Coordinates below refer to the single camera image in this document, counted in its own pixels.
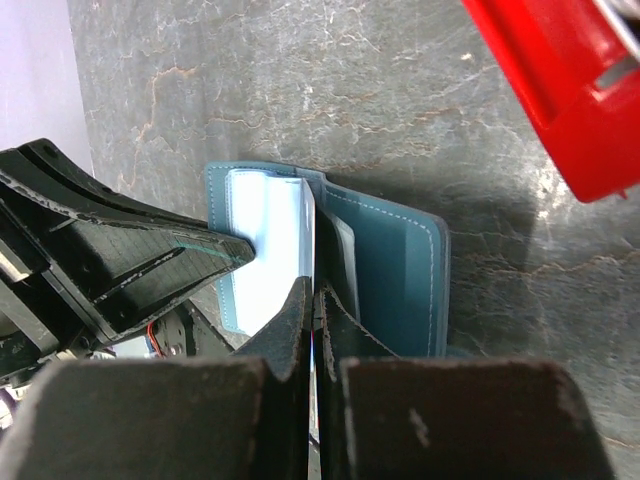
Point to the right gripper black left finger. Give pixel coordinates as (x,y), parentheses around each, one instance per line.
(242,416)

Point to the red plastic bin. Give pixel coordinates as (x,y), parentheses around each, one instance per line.
(574,67)

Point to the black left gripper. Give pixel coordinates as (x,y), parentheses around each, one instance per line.
(83,267)

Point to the blue leather card holder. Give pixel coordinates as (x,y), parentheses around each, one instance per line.
(388,263)

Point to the black VIP credit card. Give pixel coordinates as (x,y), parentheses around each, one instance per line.
(308,248)

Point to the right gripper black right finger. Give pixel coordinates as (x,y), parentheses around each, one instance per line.
(386,417)

